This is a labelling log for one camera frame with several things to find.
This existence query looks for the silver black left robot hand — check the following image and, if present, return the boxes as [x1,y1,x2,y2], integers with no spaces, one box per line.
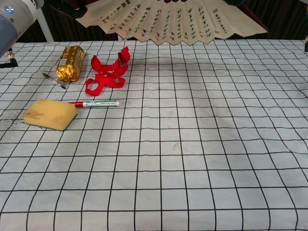
[57,0,88,19]

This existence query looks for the white black checkered tablecloth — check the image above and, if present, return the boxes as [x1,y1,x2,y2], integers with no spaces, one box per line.
[0,39,308,231]

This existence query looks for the white marker red cap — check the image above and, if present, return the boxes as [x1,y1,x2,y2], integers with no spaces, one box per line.
[68,100,121,108]

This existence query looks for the white metal partition post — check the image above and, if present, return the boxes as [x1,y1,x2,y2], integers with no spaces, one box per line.
[35,4,55,43]

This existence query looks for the gold foil package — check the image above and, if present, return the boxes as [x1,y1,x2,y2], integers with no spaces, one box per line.
[56,45,86,83]

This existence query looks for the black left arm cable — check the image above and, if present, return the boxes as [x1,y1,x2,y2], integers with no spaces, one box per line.
[0,49,19,69]

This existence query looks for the red ribbon lanyard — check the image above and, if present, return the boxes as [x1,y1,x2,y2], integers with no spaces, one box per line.
[85,47,131,97]

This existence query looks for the paper folding fan red ribs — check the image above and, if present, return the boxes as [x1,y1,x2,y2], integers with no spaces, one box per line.
[76,0,269,47]

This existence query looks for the yellow sponge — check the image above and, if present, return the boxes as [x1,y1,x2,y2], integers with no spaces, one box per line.
[22,99,78,131]

